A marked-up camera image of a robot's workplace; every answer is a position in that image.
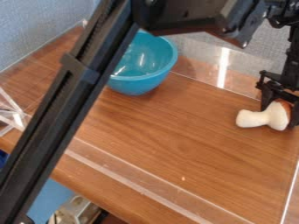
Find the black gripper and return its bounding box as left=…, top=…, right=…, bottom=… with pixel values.
left=257, top=49, right=299, bottom=129

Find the white brown toy mushroom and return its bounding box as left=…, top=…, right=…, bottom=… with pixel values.
left=236, top=100, right=293, bottom=131

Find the blue plastic bowl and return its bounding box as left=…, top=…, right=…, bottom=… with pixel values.
left=107, top=31, right=179, bottom=95

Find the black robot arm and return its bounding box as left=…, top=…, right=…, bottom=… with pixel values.
left=131, top=0, right=299, bottom=128

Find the clear acrylic back barrier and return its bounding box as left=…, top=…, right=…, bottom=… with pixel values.
left=171, top=38, right=299, bottom=115

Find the clear acrylic barrier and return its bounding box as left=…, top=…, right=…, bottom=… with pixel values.
left=171, top=38, right=299, bottom=115
left=0, top=110, right=255, bottom=224

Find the clear acrylic front barrier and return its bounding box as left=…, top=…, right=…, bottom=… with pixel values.
left=0, top=110, right=255, bottom=224

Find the dark blue metal post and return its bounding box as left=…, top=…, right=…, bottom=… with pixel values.
left=0, top=0, right=138, bottom=224

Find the clear acrylic left bracket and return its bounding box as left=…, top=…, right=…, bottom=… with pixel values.
left=0, top=88, right=27, bottom=137

